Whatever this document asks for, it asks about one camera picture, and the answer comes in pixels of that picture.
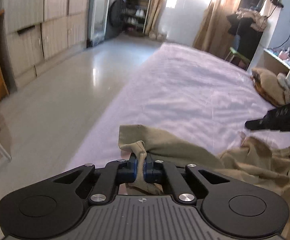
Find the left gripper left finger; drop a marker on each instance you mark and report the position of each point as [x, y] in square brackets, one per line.
[107, 180]

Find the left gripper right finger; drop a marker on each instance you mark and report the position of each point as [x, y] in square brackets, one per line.
[170, 178]

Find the olive green garment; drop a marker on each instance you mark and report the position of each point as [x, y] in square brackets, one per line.
[253, 162]

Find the dark hanging clothes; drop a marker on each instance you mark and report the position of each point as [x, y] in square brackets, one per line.
[247, 25]

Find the tan folded cushion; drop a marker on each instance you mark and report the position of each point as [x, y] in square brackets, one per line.
[267, 86]

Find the white side desk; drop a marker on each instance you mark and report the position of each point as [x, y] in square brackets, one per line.
[268, 60]

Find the green stool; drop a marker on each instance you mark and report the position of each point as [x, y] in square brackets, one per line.
[235, 54]

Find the lilac bed sheet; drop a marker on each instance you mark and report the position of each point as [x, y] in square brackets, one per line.
[192, 94]

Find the tan curtain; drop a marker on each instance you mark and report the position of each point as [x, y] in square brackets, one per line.
[213, 36]

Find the black washing machine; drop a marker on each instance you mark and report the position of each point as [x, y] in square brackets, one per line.
[115, 18]

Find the black shoe rack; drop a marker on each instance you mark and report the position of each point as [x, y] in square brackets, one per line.
[135, 16]

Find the beige wardrobe cabinets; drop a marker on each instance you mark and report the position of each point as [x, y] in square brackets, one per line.
[37, 34]

